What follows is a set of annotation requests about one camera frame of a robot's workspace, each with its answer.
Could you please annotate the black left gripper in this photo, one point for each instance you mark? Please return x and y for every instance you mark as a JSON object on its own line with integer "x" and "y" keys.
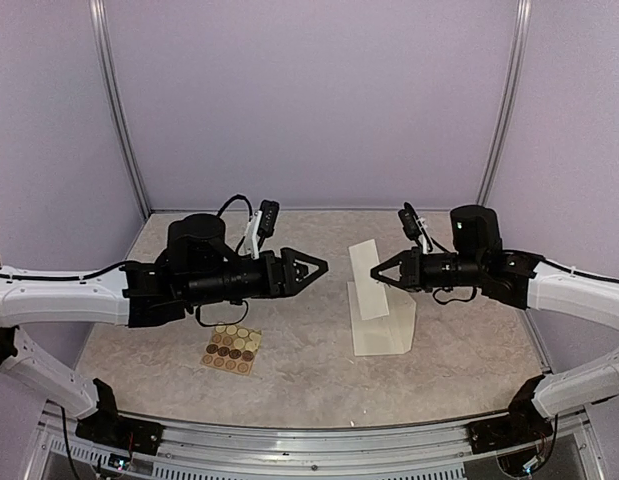
{"x": 288, "y": 285}

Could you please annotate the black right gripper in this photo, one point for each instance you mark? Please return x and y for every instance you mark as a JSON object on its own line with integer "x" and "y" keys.
{"x": 412, "y": 277}

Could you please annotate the cream paper envelope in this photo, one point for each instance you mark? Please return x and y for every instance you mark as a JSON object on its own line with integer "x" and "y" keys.
{"x": 386, "y": 335}

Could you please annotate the round seal sticker sheet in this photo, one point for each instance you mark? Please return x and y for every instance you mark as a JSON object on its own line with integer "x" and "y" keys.
{"x": 232, "y": 348}

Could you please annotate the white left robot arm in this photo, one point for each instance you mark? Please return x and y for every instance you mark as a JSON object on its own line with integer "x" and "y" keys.
{"x": 196, "y": 268}

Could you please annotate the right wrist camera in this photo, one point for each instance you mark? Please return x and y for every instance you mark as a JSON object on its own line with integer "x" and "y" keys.
{"x": 414, "y": 228}

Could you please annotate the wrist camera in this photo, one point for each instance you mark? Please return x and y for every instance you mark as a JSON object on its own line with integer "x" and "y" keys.
{"x": 414, "y": 228}
{"x": 260, "y": 228}

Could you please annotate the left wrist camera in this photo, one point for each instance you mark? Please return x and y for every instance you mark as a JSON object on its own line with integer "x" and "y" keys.
{"x": 260, "y": 228}

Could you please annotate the right aluminium corner post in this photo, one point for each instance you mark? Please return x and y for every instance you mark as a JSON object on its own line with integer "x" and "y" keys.
{"x": 508, "y": 99}

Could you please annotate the aluminium corner post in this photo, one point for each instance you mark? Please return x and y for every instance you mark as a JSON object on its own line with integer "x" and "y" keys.
{"x": 508, "y": 99}
{"x": 98, "y": 16}

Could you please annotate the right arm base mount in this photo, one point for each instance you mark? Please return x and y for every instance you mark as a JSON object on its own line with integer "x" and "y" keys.
{"x": 521, "y": 424}

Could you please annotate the front aluminium rail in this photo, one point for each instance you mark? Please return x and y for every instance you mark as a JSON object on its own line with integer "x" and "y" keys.
{"x": 194, "y": 450}

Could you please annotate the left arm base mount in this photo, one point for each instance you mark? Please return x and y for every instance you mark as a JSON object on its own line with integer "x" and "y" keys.
{"x": 107, "y": 426}

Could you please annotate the left aluminium corner post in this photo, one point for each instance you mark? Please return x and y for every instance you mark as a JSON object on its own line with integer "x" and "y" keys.
{"x": 98, "y": 16}

